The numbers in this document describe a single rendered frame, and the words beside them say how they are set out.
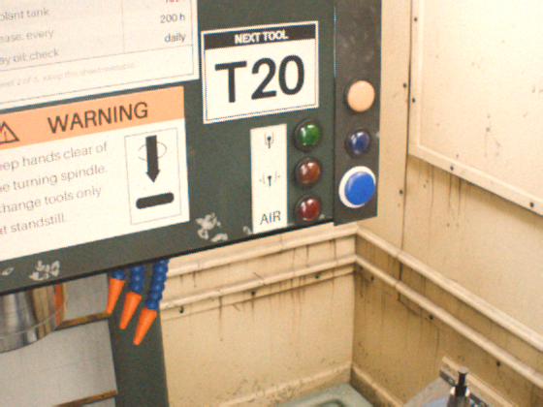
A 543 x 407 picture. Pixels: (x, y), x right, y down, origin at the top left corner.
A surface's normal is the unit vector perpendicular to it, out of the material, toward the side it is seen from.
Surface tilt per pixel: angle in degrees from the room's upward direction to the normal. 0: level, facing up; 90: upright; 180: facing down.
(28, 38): 90
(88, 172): 90
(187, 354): 90
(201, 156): 90
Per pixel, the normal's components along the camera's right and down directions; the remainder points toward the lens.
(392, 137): -0.88, 0.19
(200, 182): 0.47, 0.34
